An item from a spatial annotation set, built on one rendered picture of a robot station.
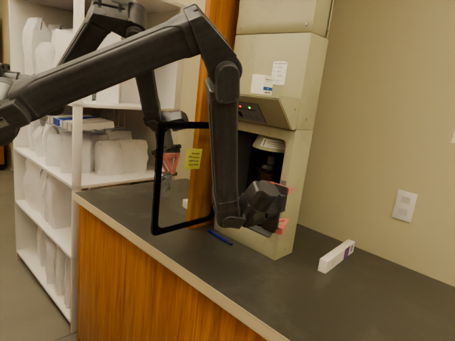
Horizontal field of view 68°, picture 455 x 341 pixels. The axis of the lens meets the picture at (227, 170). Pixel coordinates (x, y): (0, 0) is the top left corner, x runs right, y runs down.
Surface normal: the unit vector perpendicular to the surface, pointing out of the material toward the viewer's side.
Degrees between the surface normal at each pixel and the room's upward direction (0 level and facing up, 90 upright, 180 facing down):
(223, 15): 90
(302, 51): 90
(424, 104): 90
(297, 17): 90
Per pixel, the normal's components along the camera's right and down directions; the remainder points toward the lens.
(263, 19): -0.69, 0.08
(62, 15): 0.71, 0.24
